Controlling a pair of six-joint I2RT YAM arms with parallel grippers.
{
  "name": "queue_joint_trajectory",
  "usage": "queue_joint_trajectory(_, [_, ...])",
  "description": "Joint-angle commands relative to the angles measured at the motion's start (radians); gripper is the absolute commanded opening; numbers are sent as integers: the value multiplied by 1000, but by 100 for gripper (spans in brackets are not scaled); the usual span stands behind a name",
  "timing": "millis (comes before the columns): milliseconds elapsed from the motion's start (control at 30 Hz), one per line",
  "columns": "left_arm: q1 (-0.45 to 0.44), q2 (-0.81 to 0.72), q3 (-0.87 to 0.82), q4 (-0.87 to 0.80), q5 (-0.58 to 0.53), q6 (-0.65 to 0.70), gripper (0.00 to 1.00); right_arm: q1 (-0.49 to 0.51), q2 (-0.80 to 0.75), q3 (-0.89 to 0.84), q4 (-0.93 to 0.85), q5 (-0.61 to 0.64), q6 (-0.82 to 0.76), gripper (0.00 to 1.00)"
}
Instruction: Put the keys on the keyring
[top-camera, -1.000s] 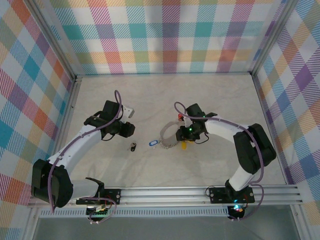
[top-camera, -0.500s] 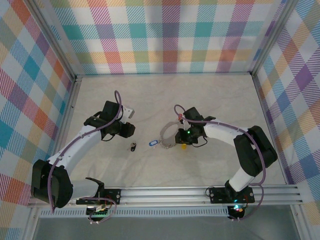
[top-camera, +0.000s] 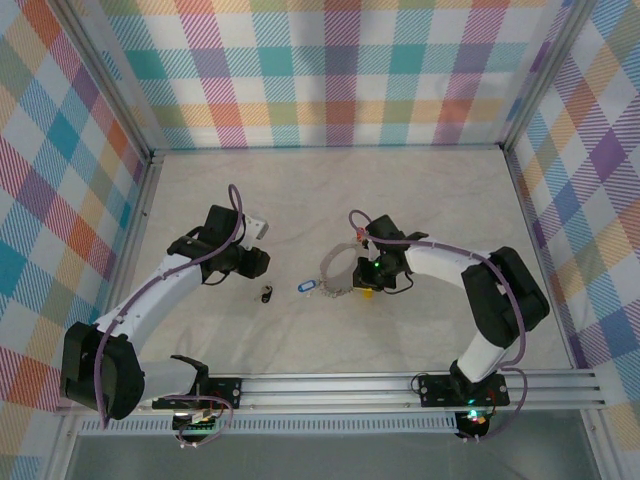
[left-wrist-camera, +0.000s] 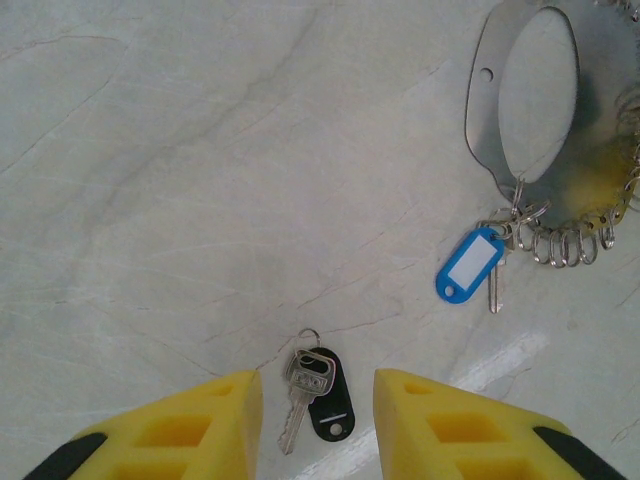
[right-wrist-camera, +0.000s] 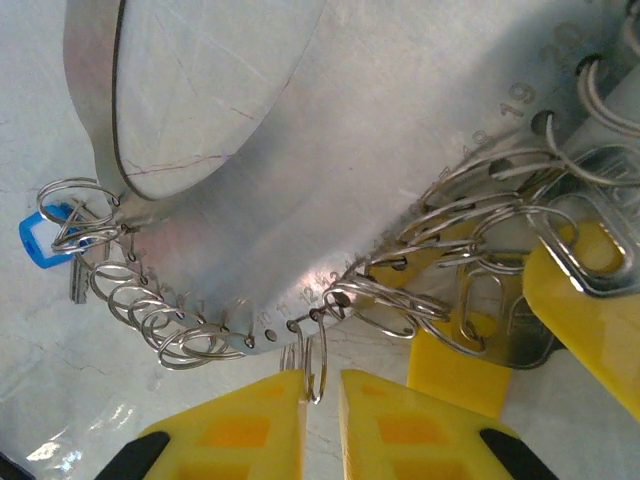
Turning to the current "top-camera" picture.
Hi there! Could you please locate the slotted white cable duct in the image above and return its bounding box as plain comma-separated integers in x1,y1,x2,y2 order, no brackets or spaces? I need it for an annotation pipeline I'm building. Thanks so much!
79,417,459,436

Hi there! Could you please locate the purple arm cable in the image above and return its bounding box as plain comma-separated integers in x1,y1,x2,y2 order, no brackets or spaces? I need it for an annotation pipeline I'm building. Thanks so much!
97,183,237,450
348,208,530,445

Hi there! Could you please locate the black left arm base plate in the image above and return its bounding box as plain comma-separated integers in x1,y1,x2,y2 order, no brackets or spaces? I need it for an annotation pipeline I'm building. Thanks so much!
204,377,244,410

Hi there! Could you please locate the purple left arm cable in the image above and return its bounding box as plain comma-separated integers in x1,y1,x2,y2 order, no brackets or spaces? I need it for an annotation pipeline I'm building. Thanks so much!
97,183,237,450

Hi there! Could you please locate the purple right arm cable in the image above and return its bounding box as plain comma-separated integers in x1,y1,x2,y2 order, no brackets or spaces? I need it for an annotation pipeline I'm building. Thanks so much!
348,208,530,445

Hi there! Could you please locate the aluminium back frame rail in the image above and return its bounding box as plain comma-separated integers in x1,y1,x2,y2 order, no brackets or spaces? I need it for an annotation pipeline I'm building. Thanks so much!
149,143,509,155

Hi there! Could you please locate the aluminium side frame rail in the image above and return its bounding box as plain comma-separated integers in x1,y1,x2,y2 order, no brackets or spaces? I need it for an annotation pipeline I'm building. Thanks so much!
44,152,166,480
504,147,601,374

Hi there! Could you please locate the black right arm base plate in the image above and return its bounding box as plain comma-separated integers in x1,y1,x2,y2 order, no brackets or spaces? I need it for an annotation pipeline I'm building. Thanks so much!
418,372,511,408

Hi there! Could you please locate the bunch of steel split rings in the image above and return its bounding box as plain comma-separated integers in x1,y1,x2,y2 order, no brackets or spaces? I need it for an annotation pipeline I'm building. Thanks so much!
307,284,354,300

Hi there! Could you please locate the aluminium corner post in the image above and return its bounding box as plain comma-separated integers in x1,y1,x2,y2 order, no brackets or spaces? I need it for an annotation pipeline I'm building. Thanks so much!
59,0,156,156
498,0,591,151

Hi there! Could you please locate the large silver keyring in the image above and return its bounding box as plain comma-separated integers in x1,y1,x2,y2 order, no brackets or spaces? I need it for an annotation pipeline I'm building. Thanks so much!
319,242,360,297

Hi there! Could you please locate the aluminium mounting rail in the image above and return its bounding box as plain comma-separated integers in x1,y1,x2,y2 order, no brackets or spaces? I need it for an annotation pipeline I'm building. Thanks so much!
134,370,607,415

